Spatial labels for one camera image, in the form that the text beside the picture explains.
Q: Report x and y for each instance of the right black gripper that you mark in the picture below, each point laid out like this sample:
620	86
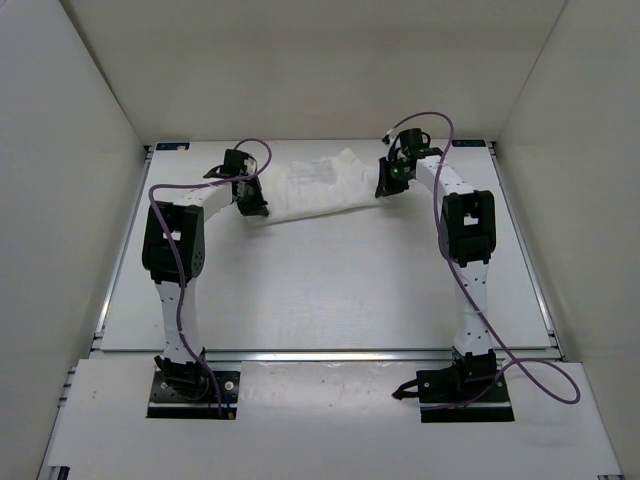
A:
386	187

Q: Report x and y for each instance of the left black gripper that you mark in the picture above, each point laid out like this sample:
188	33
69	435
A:
257	208

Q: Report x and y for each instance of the white pleated skirt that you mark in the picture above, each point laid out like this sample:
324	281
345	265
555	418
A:
325	186

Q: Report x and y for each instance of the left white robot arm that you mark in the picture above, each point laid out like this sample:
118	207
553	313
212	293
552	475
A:
174	254

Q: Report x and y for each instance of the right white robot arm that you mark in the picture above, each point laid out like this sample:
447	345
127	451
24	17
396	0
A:
466	231

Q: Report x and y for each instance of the right blue corner label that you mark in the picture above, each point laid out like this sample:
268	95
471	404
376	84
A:
469	143

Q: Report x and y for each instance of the blue corner label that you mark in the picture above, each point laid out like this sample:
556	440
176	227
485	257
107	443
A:
469	143
172	146

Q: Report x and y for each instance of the left blue corner label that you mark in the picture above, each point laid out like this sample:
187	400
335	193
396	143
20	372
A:
172	146

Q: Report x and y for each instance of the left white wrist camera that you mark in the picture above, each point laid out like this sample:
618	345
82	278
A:
250	165

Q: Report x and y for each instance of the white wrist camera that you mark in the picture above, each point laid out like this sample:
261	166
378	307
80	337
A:
391	140
250	165

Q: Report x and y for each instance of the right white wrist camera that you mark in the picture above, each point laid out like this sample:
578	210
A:
391	140

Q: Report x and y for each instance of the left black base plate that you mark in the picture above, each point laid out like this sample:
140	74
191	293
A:
170	400

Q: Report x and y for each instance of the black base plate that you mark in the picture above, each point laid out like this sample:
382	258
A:
443	402
170	400

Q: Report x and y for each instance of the aluminium rail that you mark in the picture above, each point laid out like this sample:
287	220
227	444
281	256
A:
327	356

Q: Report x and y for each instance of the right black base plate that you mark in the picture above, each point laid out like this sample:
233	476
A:
443	402

